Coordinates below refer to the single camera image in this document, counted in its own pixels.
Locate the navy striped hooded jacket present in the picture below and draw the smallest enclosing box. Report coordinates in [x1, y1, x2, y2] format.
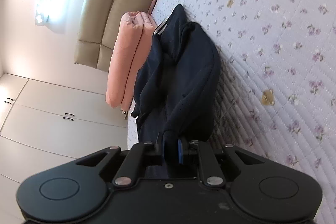
[130, 3, 222, 180]

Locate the white wardrobe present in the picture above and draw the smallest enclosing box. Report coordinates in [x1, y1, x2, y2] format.
[1, 74, 127, 223]

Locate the folded pink blanket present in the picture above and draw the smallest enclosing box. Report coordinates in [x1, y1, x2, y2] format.
[106, 12, 157, 112]

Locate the floral quilted bed cover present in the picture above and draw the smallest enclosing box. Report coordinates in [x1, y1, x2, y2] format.
[126, 0, 336, 224]

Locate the black wardrobe handle pair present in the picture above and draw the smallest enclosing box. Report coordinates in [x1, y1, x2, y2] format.
[63, 112, 75, 121]

